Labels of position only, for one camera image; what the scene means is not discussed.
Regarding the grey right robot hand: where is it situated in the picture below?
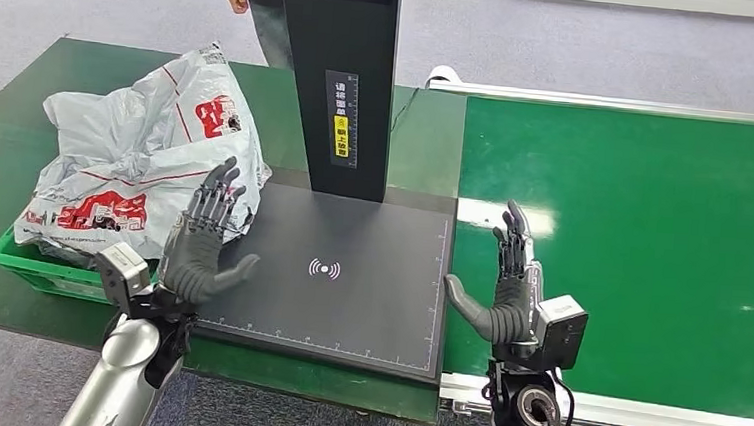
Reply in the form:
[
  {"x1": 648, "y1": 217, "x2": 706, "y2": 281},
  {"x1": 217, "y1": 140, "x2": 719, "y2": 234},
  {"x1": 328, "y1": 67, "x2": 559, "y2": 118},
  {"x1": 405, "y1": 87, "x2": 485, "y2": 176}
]
[{"x1": 439, "y1": 195, "x2": 548, "y2": 348}]

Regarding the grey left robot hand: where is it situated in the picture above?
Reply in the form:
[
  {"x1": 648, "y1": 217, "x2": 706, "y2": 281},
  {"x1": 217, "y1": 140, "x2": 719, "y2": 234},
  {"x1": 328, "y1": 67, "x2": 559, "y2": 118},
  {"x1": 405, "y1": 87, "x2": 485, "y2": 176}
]
[{"x1": 154, "y1": 151, "x2": 267, "y2": 311}]

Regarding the black scanning machine with column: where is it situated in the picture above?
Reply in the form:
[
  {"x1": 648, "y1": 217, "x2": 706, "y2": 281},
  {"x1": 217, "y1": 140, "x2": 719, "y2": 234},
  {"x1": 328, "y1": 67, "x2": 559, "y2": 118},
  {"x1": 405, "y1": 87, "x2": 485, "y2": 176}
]
[{"x1": 190, "y1": 0, "x2": 473, "y2": 385}]

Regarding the green conveyor belt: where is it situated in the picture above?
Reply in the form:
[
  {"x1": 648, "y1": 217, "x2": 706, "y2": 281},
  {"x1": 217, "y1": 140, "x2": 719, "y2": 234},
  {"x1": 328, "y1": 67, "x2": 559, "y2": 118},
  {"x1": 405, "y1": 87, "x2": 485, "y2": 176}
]
[{"x1": 440, "y1": 96, "x2": 754, "y2": 422}]

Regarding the white conveyor roller end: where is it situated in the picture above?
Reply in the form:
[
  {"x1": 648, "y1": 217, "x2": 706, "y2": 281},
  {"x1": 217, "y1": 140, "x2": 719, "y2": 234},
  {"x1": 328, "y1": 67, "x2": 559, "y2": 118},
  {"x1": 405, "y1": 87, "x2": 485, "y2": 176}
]
[{"x1": 425, "y1": 64, "x2": 462, "y2": 92}]

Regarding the green plastic crate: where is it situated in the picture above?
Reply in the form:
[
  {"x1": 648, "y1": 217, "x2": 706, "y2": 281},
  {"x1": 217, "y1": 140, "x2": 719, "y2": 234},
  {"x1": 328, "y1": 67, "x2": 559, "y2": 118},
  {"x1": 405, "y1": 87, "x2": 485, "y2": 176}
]
[{"x1": 0, "y1": 225, "x2": 171, "y2": 309}]

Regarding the person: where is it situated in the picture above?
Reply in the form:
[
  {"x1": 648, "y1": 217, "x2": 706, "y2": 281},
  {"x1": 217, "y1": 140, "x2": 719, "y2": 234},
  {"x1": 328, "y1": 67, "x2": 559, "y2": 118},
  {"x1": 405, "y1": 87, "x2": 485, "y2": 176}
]
[{"x1": 217, "y1": 0, "x2": 301, "y2": 72}]

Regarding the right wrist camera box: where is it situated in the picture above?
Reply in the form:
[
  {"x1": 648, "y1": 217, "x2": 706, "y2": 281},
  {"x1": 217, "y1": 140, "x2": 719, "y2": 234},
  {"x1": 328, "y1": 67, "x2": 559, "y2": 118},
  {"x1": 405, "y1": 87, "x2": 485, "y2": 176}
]
[{"x1": 528, "y1": 291, "x2": 591, "y2": 375}]

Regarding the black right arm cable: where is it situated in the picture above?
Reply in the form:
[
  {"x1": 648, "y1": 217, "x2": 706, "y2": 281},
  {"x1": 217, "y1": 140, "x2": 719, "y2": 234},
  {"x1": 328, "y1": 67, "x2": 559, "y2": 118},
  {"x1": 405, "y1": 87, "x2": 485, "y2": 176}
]
[{"x1": 545, "y1": 369, "x2": 579, "y2": 426}]

